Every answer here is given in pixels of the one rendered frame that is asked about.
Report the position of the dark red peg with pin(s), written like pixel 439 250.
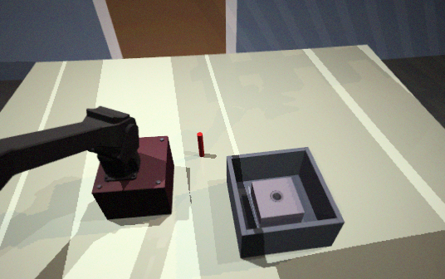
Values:
pixel 200 144

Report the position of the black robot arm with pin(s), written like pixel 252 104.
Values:
pixel 111 134

